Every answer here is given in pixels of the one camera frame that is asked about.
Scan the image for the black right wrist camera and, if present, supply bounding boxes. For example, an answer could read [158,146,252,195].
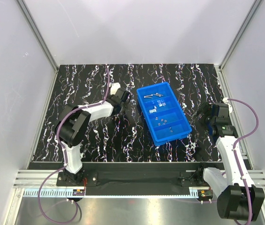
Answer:
[213,103,233,118]

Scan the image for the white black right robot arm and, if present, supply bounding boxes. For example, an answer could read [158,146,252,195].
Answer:
[193,103,265,225]

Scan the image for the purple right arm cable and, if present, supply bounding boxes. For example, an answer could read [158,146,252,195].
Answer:
[222,97,261,225]

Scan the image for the left aluminium corner post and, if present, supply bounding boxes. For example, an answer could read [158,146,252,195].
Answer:
[15,0,59,72]

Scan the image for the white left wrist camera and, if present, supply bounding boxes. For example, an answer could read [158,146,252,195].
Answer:
[110,82,121,95]

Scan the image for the aluminium corner post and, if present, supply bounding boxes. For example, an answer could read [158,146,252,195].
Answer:
[15,0,59,72]
[219,0,264,71]

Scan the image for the right aluminium corner post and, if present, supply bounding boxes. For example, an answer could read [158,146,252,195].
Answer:
[219,0,264,71]

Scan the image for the aluminium frame rail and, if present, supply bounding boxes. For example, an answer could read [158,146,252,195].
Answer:
[12,170,265,200]

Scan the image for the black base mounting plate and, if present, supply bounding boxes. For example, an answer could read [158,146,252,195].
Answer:
[17,162,224,197]

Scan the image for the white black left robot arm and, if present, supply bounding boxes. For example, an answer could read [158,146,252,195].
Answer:
[55,87,131,184]

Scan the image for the blue plastic divided bin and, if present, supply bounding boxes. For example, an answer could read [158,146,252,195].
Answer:
[136,82,192,146]

